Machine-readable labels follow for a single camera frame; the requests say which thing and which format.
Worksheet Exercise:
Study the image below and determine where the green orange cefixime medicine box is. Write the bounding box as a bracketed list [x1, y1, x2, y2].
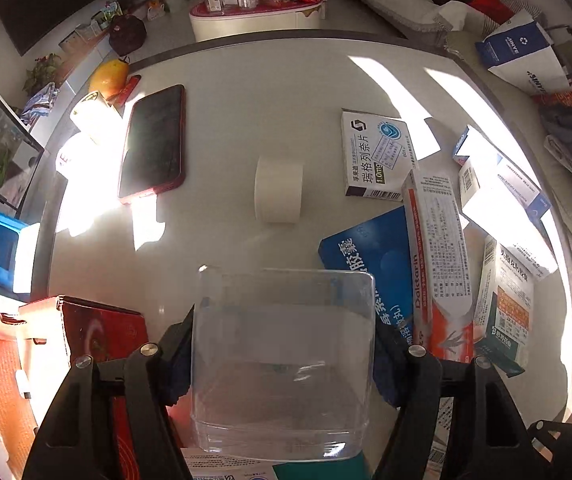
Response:
[473, 236, 534, 377]

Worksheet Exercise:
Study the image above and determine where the blue plastic stool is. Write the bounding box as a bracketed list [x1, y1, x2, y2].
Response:
[0, 212, 41, 295]

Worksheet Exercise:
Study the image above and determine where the clear plastic container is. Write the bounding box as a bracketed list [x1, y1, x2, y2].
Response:
[190, 266, 376, 462]

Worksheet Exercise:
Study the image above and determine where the white repaglinide stamped box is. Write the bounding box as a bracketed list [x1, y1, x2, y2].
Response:
[341, 110, 418, 202]

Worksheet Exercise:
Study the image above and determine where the blue capsule medicine box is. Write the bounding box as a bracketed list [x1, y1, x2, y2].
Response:
[317, 206, 414, 344]

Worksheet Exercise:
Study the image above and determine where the red case smartphone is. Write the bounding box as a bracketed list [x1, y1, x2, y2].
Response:
[119, 84, 186, 204]

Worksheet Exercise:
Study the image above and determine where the white teal triangle medicine box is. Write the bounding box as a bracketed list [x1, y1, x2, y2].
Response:
[182, 448, 371, 480]

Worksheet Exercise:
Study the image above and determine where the white tape roll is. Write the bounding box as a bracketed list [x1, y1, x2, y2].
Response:
[254, 156, 303, 224]

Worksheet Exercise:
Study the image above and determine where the white blue paper shopping bag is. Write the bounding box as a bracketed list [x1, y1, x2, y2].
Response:
[476, 9, 571, 96]

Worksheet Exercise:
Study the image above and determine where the red round coffee table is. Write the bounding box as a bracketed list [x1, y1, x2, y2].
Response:
[189, 0, 324, 41]

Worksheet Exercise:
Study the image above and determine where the orange fruit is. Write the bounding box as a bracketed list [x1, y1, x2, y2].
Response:
[88, 58, 130, 100]

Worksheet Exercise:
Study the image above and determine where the potted green plant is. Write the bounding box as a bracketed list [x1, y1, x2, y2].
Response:
[24, 53, 62, 96]

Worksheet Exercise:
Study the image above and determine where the long white blue medicine box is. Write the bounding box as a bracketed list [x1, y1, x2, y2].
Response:
[453, 126, 558, 280]

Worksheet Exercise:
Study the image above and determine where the red white Daktarin box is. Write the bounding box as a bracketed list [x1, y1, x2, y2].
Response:
[402, 169, 473, 363]

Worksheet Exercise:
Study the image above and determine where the olive green armchair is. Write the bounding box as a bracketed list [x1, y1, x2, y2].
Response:
[445, 32, 572, 246]

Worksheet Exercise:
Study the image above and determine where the red cardboard fruit box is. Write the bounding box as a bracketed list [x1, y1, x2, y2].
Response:
[0, 296, 148, 479]

